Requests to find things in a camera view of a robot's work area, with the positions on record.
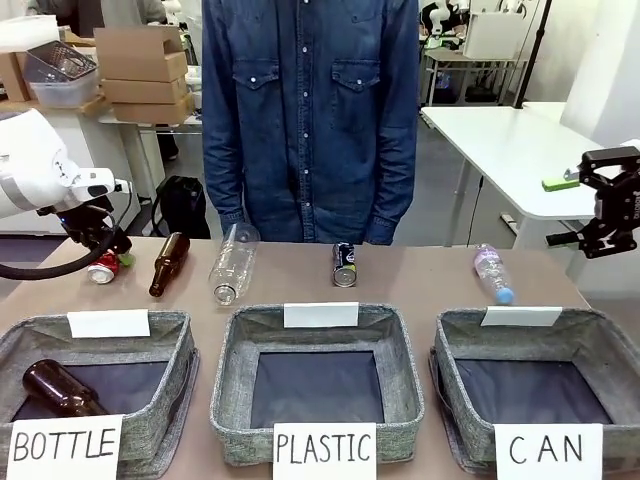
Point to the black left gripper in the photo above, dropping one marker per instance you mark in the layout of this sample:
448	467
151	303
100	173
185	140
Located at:
90	225

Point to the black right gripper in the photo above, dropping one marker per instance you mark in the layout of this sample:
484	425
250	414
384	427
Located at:
622	200

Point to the red drink can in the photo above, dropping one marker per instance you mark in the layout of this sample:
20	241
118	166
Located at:
102	270

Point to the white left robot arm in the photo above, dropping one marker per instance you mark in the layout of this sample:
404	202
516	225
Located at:
30	160

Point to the grey fabric basket bottle label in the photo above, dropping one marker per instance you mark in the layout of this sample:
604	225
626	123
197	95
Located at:
160	390

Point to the grey fabric basket can label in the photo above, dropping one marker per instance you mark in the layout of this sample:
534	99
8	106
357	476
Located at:
620	360

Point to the black drink can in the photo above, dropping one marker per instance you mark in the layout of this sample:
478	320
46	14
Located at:
345	265

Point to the paper sign CAN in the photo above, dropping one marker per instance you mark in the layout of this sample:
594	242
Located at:
547	450

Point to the grey fabric basket plastic label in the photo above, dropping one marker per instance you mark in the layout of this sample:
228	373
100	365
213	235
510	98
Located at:
400	370

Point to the brown glass bottle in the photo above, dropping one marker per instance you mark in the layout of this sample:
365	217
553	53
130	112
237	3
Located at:
167	262
60	390

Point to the black backpack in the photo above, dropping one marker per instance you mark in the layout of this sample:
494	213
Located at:
182	207

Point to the blank white card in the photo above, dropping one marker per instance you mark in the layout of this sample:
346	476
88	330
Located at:
520	316
321	315
107	324

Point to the white desk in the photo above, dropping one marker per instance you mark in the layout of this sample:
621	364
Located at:
145	150

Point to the clear plastic bottle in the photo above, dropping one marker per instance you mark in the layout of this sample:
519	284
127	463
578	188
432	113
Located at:
232	265

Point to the white table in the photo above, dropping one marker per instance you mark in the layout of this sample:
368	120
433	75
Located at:
500	150

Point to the purple label plastic bottle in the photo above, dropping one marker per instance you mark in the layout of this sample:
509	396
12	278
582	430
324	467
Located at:
492	272

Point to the white partition panel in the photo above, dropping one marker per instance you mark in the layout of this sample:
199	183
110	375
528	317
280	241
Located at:
600	65

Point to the flat cardboard box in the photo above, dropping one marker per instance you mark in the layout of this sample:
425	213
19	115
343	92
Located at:
150	111

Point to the black tripod pole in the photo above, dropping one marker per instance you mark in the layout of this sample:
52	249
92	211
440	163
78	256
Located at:
537	50

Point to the clear plastic bins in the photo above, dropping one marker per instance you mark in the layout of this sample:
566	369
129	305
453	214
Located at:
60	75

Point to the open cardboard box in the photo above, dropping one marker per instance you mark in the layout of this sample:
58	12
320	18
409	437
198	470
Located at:
135	55

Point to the small cardboard box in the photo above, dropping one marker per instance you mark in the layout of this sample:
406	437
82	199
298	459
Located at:
12	75

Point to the paper sign BOTTLE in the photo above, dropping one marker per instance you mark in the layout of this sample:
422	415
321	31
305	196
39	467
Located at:
65	445

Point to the person in denim shirt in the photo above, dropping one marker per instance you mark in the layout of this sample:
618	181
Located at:
310	125

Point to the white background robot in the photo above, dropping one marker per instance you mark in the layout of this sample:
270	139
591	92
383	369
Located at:
440	17

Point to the paper sign PLASTIC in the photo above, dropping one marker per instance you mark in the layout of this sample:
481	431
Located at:
325	450

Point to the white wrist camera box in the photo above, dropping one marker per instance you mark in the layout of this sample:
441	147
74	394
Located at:
95	185

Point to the background metal frame table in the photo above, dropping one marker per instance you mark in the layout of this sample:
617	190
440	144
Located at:
475	75

